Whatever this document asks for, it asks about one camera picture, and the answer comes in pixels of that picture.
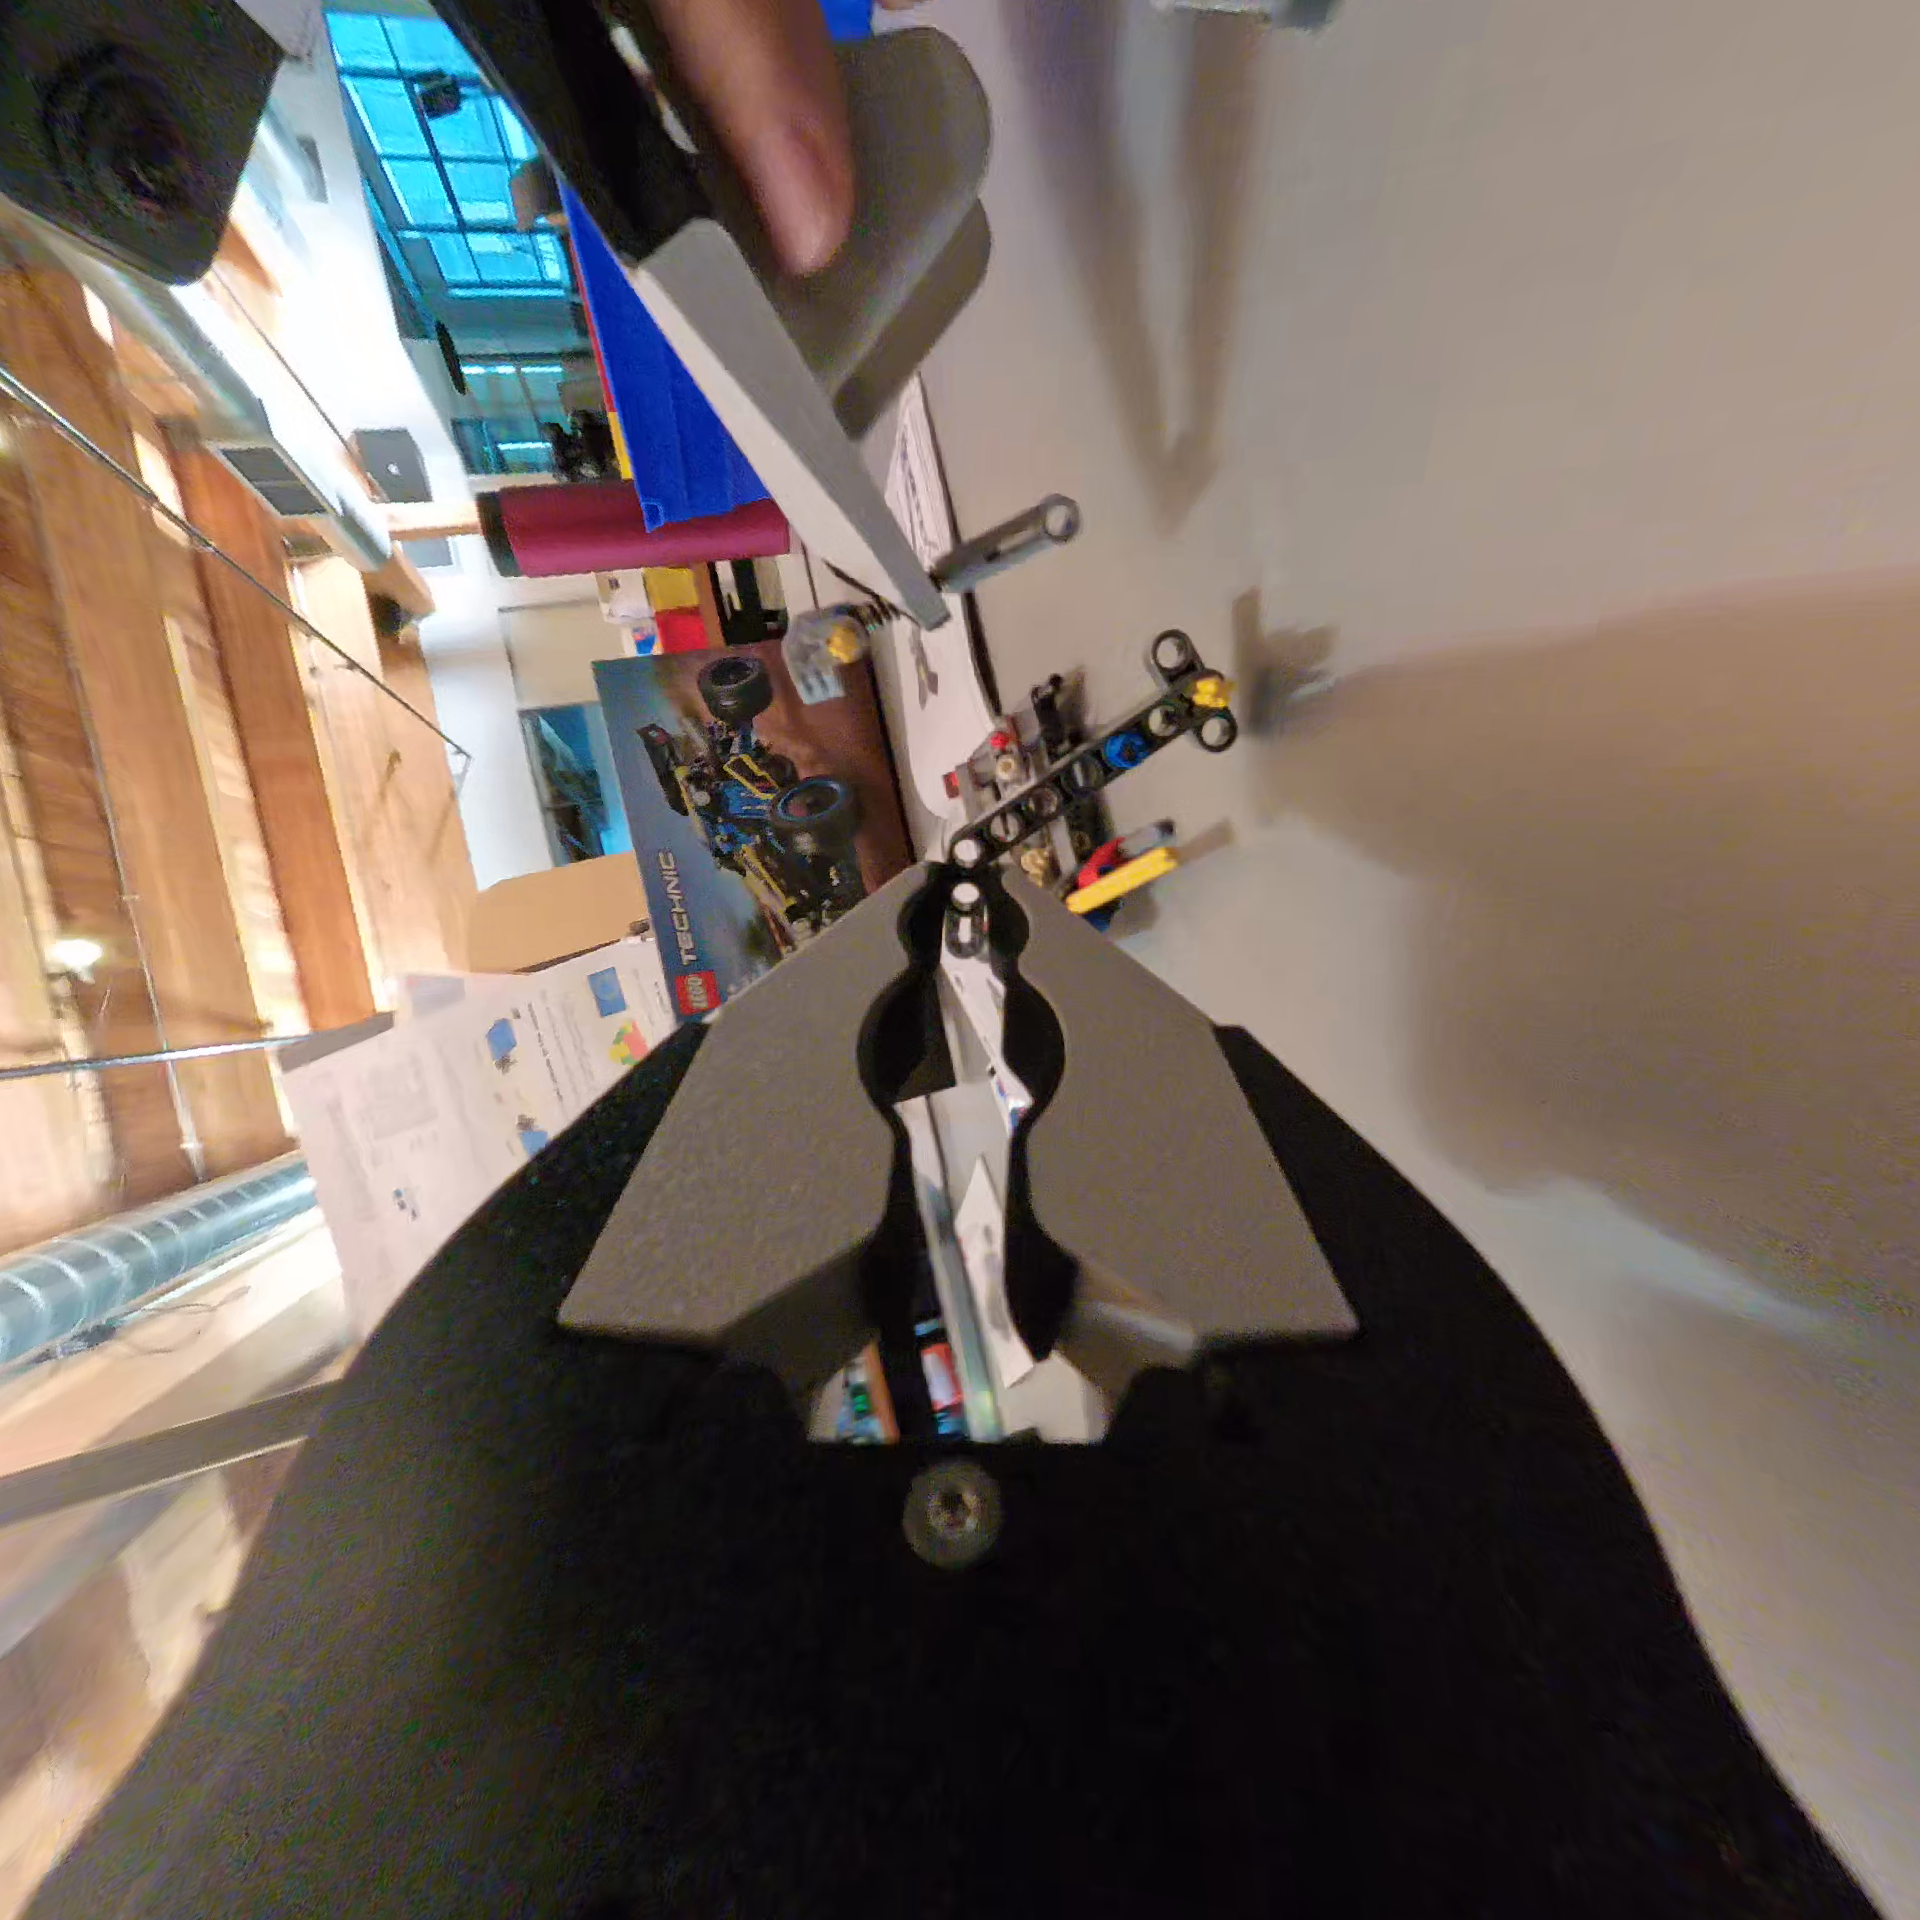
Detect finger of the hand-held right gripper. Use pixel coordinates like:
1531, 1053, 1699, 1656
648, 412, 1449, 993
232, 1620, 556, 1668
779, 27, 996, 440
632, 217, 955, 632

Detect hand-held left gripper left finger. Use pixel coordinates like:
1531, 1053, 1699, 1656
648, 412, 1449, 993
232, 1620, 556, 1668
557, 862, 953, 1400

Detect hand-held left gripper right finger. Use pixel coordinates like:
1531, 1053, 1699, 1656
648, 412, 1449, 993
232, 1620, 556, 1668
984, 865, 1360, 1403

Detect small black lego connector piece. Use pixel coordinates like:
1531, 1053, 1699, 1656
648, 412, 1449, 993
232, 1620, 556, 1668
942, 832, 1004, 963

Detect yellow and red lego piece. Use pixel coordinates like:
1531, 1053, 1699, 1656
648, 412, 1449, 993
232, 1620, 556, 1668
1064, 815, 1185, 920

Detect grey lego shock absorber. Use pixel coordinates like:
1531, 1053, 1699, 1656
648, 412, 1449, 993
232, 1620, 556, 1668
929, 495, 1082, 597

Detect lego set box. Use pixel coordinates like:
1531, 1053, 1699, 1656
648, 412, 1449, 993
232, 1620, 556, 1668
592, 644, 916, 1023

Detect partly built lego assembly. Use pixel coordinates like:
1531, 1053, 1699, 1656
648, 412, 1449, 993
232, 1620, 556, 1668
945, 630, 1243, 902

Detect person's right hand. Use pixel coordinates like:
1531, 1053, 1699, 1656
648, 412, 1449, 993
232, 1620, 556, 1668
657, 0, 859, 281

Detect white instruction booklet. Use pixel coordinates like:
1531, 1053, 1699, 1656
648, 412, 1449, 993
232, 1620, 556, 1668
882, 374, 998, 752

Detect maroon cylinder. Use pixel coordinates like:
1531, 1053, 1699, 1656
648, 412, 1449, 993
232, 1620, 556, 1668
477, 479, 794, 580

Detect red and yellow box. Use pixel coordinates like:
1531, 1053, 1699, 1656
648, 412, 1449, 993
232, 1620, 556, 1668
600, 563, 789, 655

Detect clear bag with yellow piece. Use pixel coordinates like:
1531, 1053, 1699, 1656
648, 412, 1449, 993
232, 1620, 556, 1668
779, 604, 875, 705

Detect printed white paper sheets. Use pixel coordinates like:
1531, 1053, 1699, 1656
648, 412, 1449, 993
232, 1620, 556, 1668
281, 936, 681, 1327

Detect cardboard box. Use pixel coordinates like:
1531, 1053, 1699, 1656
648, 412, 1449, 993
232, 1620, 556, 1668
468, 853, 653, 975

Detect silver ventilation duct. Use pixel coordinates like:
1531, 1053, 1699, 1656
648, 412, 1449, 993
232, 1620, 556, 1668
0, 1153, 324, 1366

